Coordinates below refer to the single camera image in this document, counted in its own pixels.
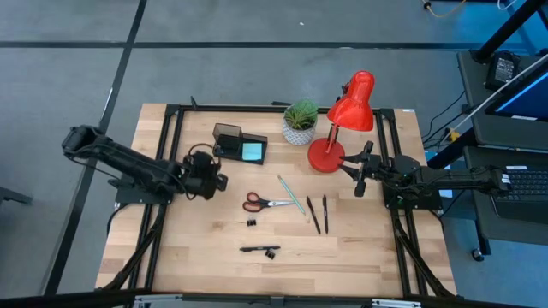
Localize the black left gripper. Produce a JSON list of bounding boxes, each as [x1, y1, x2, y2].
[[183, 150, 229, 201]]

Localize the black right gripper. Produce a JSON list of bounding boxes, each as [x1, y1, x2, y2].
[[339, 140, 385, 198]]

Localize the light blue sticky note pad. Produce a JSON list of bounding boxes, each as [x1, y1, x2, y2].
[[241, 142, 264, 162]]

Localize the red and black scissors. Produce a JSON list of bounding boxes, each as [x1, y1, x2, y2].
[[241, 191, 296, 214]]

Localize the teal pencil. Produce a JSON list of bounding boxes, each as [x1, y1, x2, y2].
[[276, 174, 311, 223]]

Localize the black pen with scale print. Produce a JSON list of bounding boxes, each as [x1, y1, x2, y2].
[[239, 245, 282, 253]]

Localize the black mesh desk organizer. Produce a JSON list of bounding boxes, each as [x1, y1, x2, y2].
[[211, 122, 269, 166]]

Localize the red desk lamp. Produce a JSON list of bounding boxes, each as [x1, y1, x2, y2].
[[307, 70, 376, 174]]

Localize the potted plant in patterned pot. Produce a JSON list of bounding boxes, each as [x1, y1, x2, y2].
[[282, 99, 319, 146]]

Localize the black side desk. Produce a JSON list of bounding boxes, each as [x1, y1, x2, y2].
[[456, 49, 548, 258]]

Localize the black keyboard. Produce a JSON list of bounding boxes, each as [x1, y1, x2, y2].
[[487, 164, 548, 226]]

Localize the black power adapter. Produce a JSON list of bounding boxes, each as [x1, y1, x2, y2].
[[485, 50, 521, 91]]

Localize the computer monitor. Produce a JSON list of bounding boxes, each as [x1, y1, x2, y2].
[[485, 63, 548, 123]]

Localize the grey stand foot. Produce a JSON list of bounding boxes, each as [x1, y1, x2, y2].
[[0, 186, 33, 206]]

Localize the black aluminium table frame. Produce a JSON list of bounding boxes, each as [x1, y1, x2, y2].
[[100, 102, 457, 300]]

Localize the black floor cable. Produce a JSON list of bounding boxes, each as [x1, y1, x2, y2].
[[421, 89, 468, 146]]

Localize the black camera rig beam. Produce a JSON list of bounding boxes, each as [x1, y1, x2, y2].
[[0, 288, 548, 308]]

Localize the white cable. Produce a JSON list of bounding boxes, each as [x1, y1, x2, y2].
[[444, 53, 548, 138]]

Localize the yellow cable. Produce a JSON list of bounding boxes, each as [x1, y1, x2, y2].
[[421, 0, 468, 19]]

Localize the black diagonal stand post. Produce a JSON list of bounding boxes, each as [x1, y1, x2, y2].
[[470, 0, 548, 63]]

